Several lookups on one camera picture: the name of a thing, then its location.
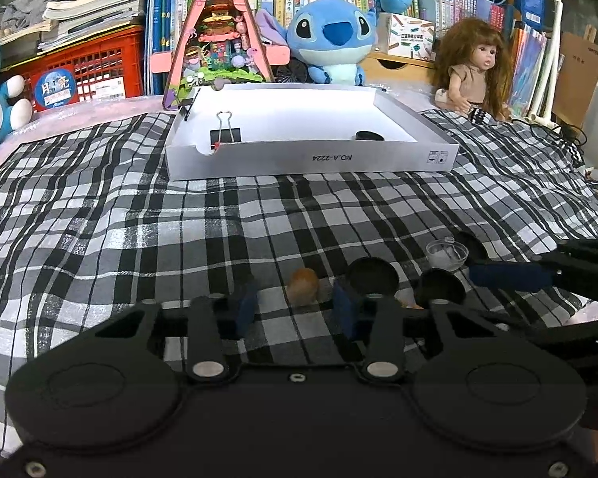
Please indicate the black white plaid blanket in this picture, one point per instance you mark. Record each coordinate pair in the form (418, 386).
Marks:
(129, 219)

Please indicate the wooden drawer box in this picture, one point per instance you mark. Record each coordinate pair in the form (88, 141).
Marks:
(393, 67)

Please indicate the black round lid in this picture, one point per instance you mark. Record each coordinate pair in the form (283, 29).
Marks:
(473, 245)
(372, 276)
(441, 286)

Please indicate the tan walnut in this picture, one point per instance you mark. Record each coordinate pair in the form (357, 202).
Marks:
(304, 285)

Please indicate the row of blue books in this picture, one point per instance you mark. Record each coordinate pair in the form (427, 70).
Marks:
(167, 10)

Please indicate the small black checkered object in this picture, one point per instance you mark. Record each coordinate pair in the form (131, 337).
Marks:
(478, 114)

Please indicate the white cardboard box lid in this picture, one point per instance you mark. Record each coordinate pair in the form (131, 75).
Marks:
(304, 109)

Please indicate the blue alien plush toy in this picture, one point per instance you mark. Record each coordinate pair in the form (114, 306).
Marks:
(331, 35)

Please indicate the small clear plastic cup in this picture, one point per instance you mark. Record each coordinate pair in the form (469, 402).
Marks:
(446, 255)

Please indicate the red plastic crate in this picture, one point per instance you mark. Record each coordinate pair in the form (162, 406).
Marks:
(104, 59)

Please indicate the leaning colourful thin books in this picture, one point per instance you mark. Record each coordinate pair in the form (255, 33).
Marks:
(528, 69)

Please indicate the white plastic stand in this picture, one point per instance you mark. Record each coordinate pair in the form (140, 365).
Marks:
(554, 50)

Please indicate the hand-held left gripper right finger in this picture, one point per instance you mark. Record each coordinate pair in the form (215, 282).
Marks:
(345, 308)

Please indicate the grey cloth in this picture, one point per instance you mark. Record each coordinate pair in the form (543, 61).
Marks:
(22, 10)

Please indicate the row of colourful books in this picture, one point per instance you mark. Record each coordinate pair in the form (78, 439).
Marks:
(453, 2)

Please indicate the white printed sticker box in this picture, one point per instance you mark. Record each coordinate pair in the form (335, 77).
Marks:
(411, 35)

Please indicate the black round cap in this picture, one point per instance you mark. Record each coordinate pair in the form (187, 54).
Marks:
(369, 136)

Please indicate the wooden beads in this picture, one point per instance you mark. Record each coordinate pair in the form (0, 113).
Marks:
(6, 34)

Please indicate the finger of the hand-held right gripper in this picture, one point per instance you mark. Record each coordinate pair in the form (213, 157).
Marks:
(508, 276)
(543, 331)

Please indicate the brown cardboard sheet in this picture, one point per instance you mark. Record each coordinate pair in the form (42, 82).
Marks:
(583, 69)

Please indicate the pink triangular toy diorama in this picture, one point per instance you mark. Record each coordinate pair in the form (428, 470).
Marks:
(219, 35)

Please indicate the brown haired doll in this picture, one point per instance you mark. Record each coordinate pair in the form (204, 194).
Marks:
(471, 69)

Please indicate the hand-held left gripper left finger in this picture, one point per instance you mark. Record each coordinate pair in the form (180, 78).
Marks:
(246, 306)

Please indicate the stack of books and magazines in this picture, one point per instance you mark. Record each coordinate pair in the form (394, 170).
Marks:
(94, 0)

